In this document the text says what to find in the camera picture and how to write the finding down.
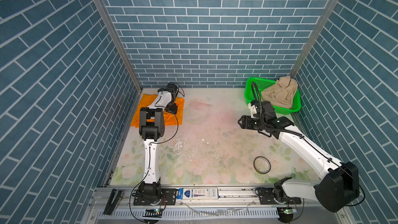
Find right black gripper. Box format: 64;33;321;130
237;113;266;130

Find orange shorts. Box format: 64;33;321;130
130;93;186;129

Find green plastic basket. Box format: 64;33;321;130
244;77;302;115

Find beige shorts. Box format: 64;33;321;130
261;76;298;109

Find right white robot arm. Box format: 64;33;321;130
238;100;364;213

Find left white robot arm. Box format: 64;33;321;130
138;83;179;198

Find white blue paper box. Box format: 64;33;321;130
177;187;219;200

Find black folded tool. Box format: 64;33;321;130
103;188;124;215

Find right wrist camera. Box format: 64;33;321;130
248;100;258;118

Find black tape ring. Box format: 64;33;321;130
252;156;272;175

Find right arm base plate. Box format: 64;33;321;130
254;187;302;205

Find aluminium front rail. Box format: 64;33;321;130
89;185;323;210

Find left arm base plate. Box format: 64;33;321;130
133;188;178;206

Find white slotted cable duct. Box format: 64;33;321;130
97;207;279;220

